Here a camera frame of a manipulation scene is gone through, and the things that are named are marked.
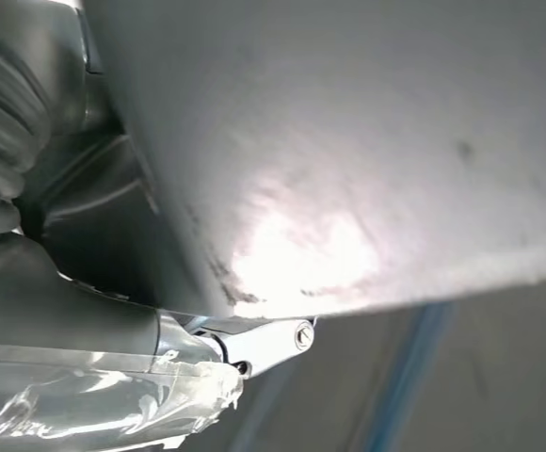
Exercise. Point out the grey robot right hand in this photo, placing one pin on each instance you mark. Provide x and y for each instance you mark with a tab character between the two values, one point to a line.
66	349

